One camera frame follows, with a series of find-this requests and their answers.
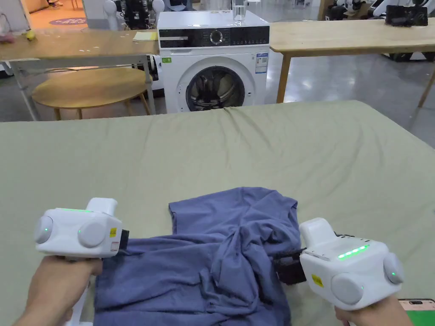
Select dark blue shirt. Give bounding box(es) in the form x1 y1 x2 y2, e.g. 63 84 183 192
93 186 302 326

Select person's right hand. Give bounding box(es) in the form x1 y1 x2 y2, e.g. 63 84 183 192
334 293 414 326

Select round wooden table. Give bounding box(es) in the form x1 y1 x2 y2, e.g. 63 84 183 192
32 66 154 121

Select white robot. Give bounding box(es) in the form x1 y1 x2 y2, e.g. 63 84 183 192
103 0 167 33

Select person's left hand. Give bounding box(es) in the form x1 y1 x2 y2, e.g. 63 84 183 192
20 254 105 326

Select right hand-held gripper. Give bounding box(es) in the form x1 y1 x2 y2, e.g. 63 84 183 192
271 217 405 311

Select phone with green screen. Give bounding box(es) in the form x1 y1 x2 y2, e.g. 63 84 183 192
397 298 435 326

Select bed with pale green sheet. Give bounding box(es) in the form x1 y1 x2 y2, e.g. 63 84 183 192
0 100 435 326

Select white washing machine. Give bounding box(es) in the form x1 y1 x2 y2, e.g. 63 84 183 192
157 0 271 114

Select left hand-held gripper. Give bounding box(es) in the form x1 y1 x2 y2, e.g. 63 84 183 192
34 197 130 326

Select long wooden table, white legs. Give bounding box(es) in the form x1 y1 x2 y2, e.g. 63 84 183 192
0 10 161 122

